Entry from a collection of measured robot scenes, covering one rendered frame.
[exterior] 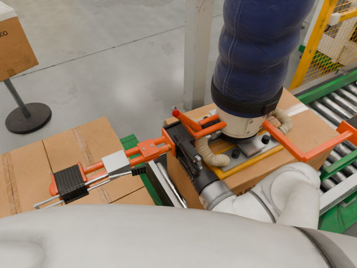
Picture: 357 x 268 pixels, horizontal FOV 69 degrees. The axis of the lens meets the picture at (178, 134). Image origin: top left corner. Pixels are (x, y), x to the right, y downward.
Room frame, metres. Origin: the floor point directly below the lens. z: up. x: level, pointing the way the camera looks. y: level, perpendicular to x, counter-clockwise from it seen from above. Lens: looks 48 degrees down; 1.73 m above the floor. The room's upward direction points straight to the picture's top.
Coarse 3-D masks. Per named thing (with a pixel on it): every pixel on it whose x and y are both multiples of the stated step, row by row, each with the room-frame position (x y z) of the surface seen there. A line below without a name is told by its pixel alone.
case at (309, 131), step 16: (288, 96) 0.92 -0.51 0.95; (192, 112) 0.81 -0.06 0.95; (208, 112) 0.81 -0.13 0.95; (288, 112) 0.82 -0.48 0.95; (304, 112) 0.82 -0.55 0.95; (304, 128) 0.72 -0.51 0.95; (320, 128) 0.72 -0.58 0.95; (224, 144) 0.64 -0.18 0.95; (304, 144) 0.64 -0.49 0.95; (320, 144) 0.64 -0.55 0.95; (176, 160) 0.67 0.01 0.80; (272, 160) 0.56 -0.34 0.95; (288, 160) 0.56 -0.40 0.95; (320, 160) 0.66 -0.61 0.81; (176, 176) 0.67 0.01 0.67; (240, 176) 0.49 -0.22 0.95; (256, 176) 0.49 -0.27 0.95; (192, 192) 0.53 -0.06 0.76; (240, 192) 0.47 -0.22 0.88
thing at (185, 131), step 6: (168, 126) 0.59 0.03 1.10; (174, 126) 0.59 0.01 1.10; (180, 126) 0.59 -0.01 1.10; (186, 126) 0.58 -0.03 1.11; (162, 132) 0.57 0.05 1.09; (180, 132) 0.56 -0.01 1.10; (186, 132) 0.56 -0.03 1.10; (192, 132) 0.55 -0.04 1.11; (168, 138) 0.53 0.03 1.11; (192, 138) 0.53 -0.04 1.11; (174, 144) 0.51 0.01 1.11; (192, 144) 0.54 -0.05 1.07; (174, 150) 0.50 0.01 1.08; (180, 150) 0.51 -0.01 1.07
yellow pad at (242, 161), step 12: (264, 132) 0.68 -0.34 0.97; (264, 144) 0.62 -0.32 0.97; (276, 144) 0.62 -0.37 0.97; (228, 156) 0.56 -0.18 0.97; (240, 156) 0.56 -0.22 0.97; (252, 156) 0.56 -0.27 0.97; (264, 156) 0.57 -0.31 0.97; (216, 168) 0.51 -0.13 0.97; (228, 168) 0.51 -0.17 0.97; (240, 168) 0.51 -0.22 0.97
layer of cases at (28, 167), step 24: (96, 120) 1.17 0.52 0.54; (48, 144) 0.97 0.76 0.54; (72, 144) 0.97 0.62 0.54; (96, 144) 0.97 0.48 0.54; (120, 144) 0.97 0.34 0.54; (0, 168) 0.80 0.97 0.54; (24, 168) 0.80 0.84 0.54; (48, 168) 0.80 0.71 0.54; (0, 192) 0.65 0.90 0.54; (24, 192) 0.65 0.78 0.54; (48, 192) 0.65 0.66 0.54; (96, 192) 0.65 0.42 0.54; (120, 192) 0.65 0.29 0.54; (144, 192) 0.65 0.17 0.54; (0, 216) 0.53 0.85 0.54
